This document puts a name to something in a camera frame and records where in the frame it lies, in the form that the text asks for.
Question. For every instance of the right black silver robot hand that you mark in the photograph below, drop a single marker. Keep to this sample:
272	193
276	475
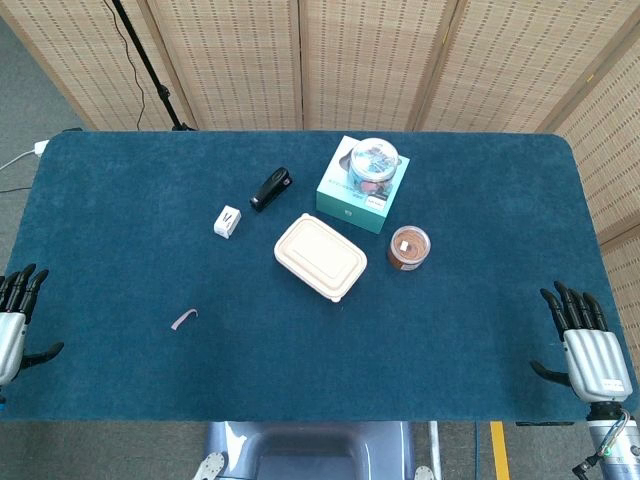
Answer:
595	360

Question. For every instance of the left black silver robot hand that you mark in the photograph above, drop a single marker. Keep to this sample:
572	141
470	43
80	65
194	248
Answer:
11	340

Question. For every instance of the small pink strip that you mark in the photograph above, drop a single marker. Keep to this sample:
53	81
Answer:
181	319

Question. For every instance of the cream lidded food container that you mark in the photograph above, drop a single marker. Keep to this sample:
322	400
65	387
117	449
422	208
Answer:
320	256

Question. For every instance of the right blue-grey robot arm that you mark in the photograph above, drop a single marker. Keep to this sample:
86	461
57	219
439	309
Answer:
625	450

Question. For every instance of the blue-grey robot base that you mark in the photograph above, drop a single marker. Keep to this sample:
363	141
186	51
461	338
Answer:
310	450

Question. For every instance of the small white staple box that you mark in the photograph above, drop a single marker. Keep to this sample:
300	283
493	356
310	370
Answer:
227	222

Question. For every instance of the teal cardboard box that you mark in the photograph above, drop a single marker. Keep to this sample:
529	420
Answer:
345	205

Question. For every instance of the yellow floor tape strip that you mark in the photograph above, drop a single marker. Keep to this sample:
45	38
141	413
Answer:
500	450

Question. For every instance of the clear jar of rubber bands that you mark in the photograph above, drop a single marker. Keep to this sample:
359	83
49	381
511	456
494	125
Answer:
409	247

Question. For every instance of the blue table cloth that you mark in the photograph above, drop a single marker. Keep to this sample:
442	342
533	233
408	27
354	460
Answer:
300	360

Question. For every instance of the clear jar of binder clips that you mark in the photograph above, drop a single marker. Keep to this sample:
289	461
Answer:
375	165

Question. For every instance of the black stapler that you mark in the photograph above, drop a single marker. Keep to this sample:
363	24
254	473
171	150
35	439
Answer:
270	191

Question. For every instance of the black tripod stand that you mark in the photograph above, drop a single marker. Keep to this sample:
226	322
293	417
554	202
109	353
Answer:
150	65

